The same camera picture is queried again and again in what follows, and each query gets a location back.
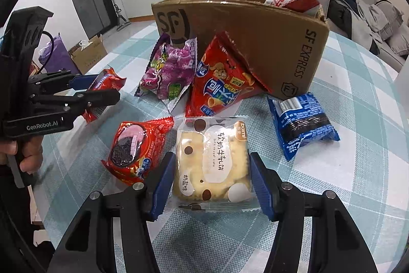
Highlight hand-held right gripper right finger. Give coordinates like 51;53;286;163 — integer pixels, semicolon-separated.
248;151;379;273

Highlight person's left hand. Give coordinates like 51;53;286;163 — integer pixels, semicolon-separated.
0;134;43;174

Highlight brown cardboard box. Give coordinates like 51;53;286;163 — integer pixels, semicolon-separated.
151;0;330;101

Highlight red cookie packet brown picture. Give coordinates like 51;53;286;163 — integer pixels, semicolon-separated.
81;67;127;124

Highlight grey garment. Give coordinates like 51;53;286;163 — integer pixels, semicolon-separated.
355;0;384;43

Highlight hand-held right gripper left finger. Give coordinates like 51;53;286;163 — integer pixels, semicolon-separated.
48;151;177;273

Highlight black garment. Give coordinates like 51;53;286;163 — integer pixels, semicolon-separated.
326;0;381;56

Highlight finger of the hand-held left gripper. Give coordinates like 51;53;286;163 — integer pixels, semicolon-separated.
28;70;96;94
30;88;121;115

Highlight open cardboard box with paper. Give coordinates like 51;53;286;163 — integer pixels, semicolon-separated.
69;33;108;75

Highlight purple bag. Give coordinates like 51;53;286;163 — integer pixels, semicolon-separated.
38;33;80;75

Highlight red chips packet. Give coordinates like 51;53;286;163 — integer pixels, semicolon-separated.
185;31;274;118

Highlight purple snack packet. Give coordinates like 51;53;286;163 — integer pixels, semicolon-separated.
134;33;198;114

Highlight checked teal tablecloth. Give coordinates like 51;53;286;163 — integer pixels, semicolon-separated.
30;19;409;273

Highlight upright mop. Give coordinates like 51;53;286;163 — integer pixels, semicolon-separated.
110;0;131;30

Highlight blue cookie packet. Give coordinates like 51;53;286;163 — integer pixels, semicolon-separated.
267;92;341;162

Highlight grey cushion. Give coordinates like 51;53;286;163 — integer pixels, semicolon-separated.
387;22;409;58
374;0;405;40

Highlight clear cream cake packet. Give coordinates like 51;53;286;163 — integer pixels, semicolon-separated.
173;115;259;213

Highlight red cookie packet pink picture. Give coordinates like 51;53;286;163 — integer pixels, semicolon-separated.
100;116;175;187

